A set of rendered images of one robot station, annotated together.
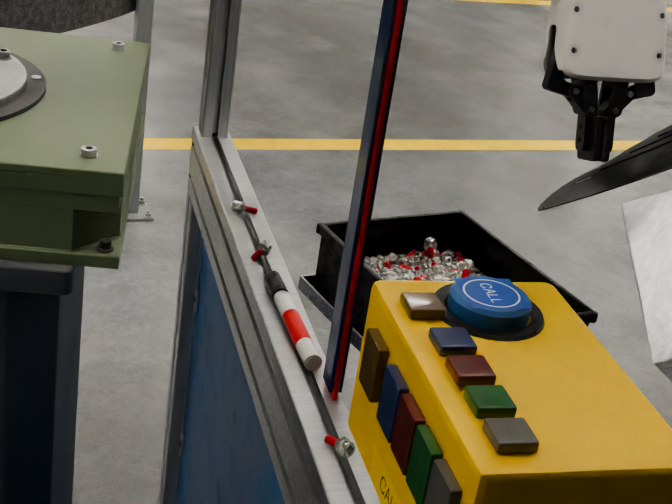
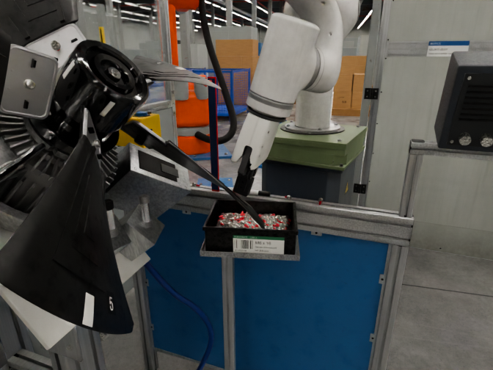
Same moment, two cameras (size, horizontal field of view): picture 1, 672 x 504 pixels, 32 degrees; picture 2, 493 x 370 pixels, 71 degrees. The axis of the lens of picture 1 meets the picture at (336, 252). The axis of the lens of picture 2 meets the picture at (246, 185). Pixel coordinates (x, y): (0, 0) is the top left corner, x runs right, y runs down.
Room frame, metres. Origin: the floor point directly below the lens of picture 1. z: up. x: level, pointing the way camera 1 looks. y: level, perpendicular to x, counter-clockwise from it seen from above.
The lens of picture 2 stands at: (1.42, -0.73, 1.25)
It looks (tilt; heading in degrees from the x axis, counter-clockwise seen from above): 21 degrees down; 128
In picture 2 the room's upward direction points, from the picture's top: straight up
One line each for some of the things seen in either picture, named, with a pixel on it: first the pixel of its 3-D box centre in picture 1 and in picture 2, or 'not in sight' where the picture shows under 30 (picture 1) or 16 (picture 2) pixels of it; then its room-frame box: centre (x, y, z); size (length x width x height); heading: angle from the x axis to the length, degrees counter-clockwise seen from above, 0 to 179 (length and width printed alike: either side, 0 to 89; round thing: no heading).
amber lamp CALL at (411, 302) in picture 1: (422, 305); not in sight; (0.49, -0.04, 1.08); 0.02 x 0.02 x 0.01; 18
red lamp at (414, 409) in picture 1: (407, 434); not in sight; (0.43, -0.04, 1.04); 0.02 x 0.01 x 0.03; 18
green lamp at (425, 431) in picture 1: (423, 467); not in sight; (0.41, -0.05, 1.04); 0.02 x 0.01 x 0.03; 18
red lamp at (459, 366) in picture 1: (470, 370); not in sight; (0.44, -0.07, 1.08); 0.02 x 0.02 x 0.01; 18
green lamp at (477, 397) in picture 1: (489, 401); not in sight; (0.42, -0.07, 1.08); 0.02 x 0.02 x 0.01; 18
